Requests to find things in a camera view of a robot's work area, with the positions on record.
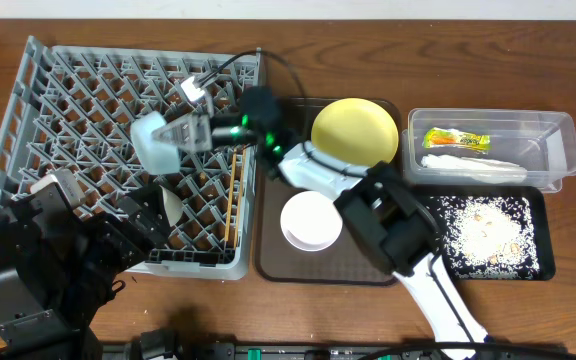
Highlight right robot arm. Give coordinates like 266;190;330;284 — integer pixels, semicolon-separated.
150;87;489;359

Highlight light blue bowl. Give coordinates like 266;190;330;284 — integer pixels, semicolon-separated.
130;112;180;175

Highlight black equipment at bottom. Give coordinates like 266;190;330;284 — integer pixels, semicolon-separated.
93;326;576;360

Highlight yellow plate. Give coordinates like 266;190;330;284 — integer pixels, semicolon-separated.
310;98;399;167

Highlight white cup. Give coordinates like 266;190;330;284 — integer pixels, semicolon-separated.
161;186;183;227

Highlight brown serving tray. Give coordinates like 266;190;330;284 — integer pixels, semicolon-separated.
254;96;408;287

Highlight white napkin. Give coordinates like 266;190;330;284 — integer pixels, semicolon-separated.
421;154;528;184

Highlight clear plastic bin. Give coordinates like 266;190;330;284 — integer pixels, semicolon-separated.
402;108;576;193

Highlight green orange snack wrapper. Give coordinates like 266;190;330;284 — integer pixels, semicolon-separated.
422;127;491;153

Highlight wooden chopstick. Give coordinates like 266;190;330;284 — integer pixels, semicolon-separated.
225;150;238;248
235;149;247;243

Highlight black tray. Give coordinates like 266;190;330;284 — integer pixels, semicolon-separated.
414;185;556;281

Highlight grey dishwasher rack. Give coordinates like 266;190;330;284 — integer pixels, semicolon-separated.
0;38;264;280

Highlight rice food scraps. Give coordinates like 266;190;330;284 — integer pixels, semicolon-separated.
427;195;541;280

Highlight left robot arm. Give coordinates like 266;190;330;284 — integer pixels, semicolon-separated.
0;169;170;359

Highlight white bowl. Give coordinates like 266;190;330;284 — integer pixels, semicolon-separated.
280;191;343;252

